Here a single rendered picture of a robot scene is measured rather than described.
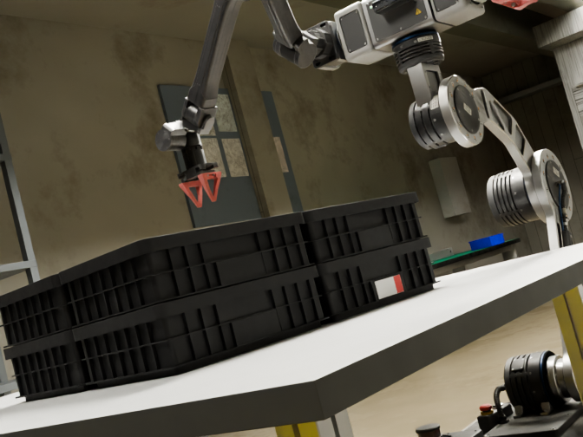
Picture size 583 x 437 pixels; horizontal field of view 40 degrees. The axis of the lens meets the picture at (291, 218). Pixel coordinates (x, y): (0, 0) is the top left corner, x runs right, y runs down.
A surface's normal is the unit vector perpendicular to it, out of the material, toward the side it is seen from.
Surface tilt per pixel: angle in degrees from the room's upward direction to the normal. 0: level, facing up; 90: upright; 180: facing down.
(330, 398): 90
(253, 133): 90
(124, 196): 90
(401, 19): 90
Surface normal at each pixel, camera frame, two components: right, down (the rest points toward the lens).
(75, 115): 0.76, -0.25
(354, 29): -0.59, 0.09
